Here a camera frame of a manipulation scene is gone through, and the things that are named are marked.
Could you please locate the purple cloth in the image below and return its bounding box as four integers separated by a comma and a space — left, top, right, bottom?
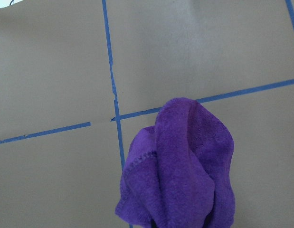
115, 98, 235, 228

